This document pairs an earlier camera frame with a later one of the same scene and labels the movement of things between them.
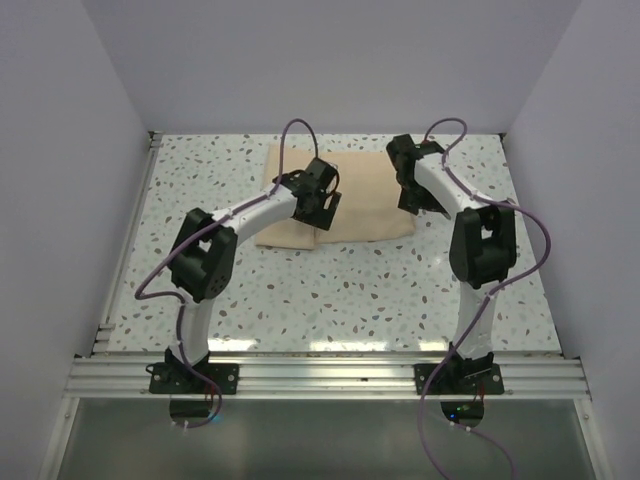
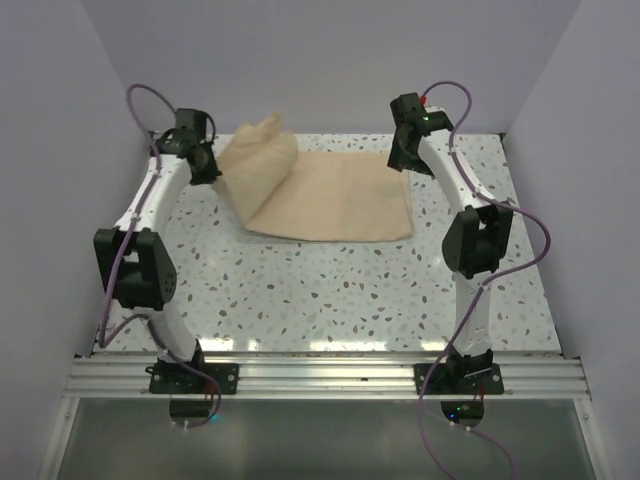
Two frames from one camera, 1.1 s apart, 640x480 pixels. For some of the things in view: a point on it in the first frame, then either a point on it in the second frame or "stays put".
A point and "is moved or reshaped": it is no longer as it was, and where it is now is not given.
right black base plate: (459, 379) stays put
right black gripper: (412, 204) → (400, 161)
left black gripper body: (320, 199) → (211, 172)
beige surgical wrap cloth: (369, 204) is moved or reshaped
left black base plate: (180, 379) stays put
